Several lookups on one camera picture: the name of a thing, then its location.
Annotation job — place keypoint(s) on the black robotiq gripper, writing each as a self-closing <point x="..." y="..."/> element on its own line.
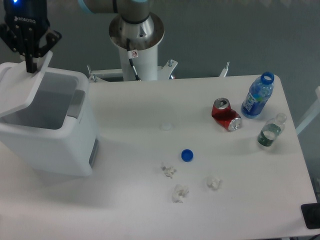
<point x="30" y="14"/>

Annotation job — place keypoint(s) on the white trash can with lid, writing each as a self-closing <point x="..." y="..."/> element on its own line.
<point x="46" y="117"/>

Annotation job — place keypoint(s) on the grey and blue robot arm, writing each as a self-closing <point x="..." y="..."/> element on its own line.
<point x="134" y="27"/>

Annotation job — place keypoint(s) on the white translucent bottle cap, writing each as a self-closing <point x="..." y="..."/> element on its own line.
<point x="166" y="126"/>

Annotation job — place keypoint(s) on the blue bottle cap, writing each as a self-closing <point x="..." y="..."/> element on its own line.
<point x="187" y="155"/>

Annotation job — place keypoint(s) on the crushed red soda can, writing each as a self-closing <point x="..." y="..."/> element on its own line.
<point x="225" y="116"/>

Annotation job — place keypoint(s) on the crumpled white tissue left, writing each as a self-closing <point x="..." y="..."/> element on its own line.
<point x="168" y="170"/>

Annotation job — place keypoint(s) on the crumpled white tissue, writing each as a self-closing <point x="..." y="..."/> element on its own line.
<point x="179" y="192"/>
<point x="168" y="170"/>
<point x="213" y="183"/>

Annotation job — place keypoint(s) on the crumpled white tissue bottom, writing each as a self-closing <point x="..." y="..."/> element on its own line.
<point x="179" y="192"/>

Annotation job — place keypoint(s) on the crumpled white tissue right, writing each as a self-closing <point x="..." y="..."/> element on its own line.
<point x="213" y="183"/>

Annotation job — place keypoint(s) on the blue plastic drink bottle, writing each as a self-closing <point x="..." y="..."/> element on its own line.
<point x="259" y="93"/>

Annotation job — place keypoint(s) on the clear bottle with green label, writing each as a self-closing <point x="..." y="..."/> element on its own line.
<point x="271" y="130"/>

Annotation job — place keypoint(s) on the black device at table edge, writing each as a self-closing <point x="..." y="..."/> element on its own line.
<point x="311" y="215"/>

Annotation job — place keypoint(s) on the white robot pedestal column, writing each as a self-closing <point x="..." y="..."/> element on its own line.
<point x="144" y="61"/>

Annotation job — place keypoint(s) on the white frame at right edge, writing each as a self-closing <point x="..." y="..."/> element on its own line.
<point x="311" y="113"/>

